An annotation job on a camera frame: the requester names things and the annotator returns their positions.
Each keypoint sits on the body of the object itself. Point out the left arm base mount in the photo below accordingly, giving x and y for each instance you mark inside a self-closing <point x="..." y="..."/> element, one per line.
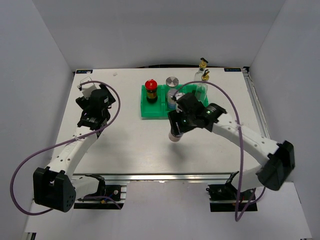
<point x="107" y="193"/>

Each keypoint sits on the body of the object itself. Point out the clear glass cruet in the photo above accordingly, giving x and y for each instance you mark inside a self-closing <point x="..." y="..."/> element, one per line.
<point x="201" y="87"/>

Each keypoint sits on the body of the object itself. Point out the red-lid dark sauce jar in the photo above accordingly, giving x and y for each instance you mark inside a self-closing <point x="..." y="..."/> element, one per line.
<point x="151" y="88"/>

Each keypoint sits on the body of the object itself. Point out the blue-label white shaker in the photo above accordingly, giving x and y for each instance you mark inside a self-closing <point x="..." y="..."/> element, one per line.
<point x="171" y="103"/>

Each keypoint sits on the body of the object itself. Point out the silver-lid white powder jar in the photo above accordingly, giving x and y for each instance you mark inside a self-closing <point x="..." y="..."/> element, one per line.
<point x="171" y="82"/>

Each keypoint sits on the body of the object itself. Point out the green three-compartment tray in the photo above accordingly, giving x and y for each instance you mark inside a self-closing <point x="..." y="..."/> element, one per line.
<point x="159" y="110"/>

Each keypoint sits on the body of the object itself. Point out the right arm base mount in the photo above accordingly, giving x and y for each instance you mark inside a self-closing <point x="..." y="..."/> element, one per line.
<point x="223" y="197"/>

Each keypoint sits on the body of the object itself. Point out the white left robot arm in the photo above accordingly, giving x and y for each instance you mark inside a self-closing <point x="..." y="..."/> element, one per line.
<point x="53" y="186"/>

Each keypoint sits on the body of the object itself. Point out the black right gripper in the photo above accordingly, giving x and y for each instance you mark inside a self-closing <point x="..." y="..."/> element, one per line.
<point x="174" y="117"/>

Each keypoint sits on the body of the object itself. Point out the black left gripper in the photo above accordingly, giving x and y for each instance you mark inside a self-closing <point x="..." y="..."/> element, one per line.
<point x="83" y="104"/>

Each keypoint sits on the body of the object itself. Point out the red-label lid small jar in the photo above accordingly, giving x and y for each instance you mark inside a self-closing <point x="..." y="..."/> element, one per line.
<point x="175" y="138"/>

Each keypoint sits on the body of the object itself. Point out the glass cruet with dark spice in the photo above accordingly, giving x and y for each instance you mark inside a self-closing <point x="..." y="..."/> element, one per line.
<point x="201" y="69"/>

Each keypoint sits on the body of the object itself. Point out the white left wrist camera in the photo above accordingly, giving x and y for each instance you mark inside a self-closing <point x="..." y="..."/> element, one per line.
<point x="86" y="87"/>

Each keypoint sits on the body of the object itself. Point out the right blue table sticker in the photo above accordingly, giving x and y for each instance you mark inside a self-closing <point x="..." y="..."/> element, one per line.
<point x="231" y="69"/>

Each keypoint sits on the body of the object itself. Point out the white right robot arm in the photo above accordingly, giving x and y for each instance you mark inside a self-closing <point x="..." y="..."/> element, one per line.
<point x="275" y="160"/>

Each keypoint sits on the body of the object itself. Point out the aluminium side rail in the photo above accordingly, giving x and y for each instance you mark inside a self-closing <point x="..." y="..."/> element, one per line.
<point x="257" y="107"/>

